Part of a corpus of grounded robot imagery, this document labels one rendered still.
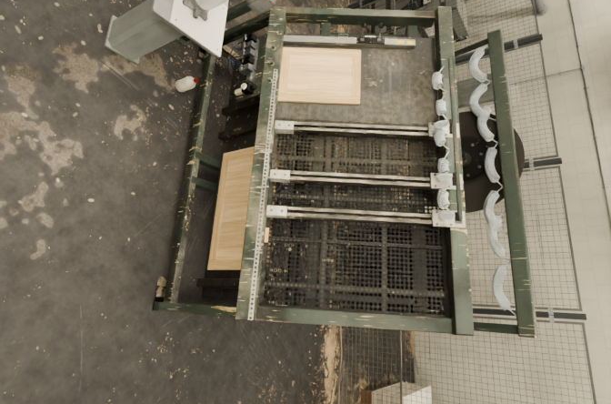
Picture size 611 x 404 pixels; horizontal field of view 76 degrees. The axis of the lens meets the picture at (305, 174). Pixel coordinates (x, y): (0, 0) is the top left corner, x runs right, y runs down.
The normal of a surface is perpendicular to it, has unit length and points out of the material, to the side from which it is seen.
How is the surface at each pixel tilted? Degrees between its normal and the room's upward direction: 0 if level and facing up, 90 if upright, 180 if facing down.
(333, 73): 57
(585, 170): 90
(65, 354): 0
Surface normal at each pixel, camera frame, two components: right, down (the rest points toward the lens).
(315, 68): -0.03, -0.33
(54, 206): 0.83, -0.13
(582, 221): -0.56, -0.29
